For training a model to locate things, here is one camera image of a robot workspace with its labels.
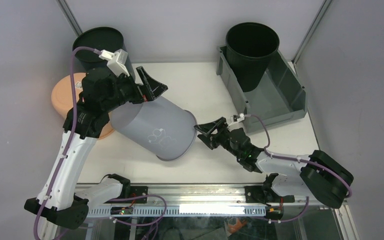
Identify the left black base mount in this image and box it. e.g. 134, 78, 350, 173
106, 173, 149, 204

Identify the orange object under table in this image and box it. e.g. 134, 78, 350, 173
225, 217, 248, 235

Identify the white slotted cable duct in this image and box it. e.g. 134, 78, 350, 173
87, 203, 266, 218

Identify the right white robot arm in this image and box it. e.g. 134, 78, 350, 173
194, 117, 354, 209

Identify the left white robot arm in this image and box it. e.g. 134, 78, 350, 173
24, 66, 168, 230

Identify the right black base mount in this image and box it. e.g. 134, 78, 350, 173
244, 173, 295, 207

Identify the aluminium frame rail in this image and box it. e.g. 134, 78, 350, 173
51, 183, 349, 207

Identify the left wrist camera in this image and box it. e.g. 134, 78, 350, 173
99, 49, 130, 77

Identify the black cylindrical bin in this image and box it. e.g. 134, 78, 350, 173
225, 22, 280, 93

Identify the dark blue cylindrical container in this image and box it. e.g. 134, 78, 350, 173
72, 26, 127, 71

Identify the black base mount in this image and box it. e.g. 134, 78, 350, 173
244, 173, 295, 207
106, 173, 149, 204

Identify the orange plastic bucket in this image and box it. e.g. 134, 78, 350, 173
51, 72, 115, 140

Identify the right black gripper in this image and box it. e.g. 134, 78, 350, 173
193, 117, 242, 160

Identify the grey storage crate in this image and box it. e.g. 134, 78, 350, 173
216, 45, 307, 133

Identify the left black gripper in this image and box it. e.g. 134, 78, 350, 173
102, 66, 168, 112

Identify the grey plastic bucket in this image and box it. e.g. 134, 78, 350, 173
110, 96, 197, 162

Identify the small green circuit board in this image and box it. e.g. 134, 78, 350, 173
110, 207, 134, 215

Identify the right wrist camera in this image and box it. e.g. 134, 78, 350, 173
228, 113, 246, 128

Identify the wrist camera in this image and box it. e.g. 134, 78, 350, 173
228, 113, 246, 128
99, 49, 130, 77

